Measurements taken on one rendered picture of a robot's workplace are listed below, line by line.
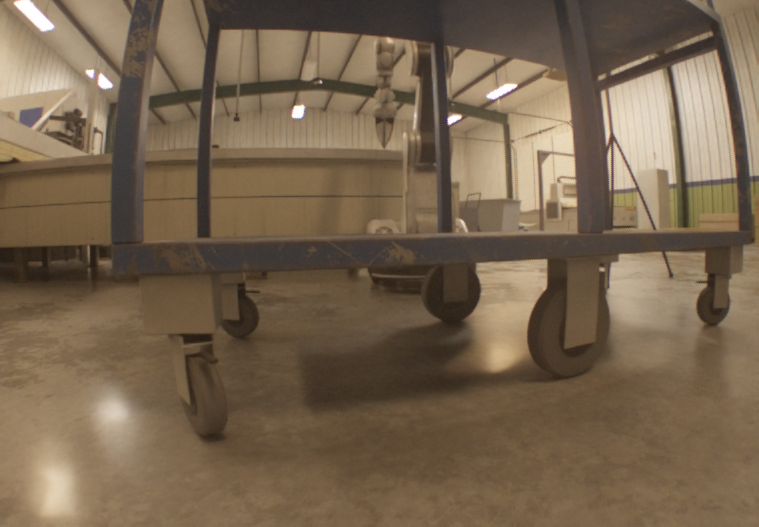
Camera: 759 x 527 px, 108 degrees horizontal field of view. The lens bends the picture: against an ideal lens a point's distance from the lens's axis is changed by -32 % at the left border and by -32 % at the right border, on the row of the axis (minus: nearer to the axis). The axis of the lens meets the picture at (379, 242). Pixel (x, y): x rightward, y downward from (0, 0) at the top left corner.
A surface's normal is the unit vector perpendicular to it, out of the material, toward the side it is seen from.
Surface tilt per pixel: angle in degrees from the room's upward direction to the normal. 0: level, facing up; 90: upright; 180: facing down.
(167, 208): 90
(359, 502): 0
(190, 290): 90
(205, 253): 90
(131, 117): 90
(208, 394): 71
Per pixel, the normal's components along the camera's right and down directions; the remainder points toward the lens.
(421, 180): 0.09, -0.15
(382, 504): -0.02, -1.00
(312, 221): 0.26, 0.02
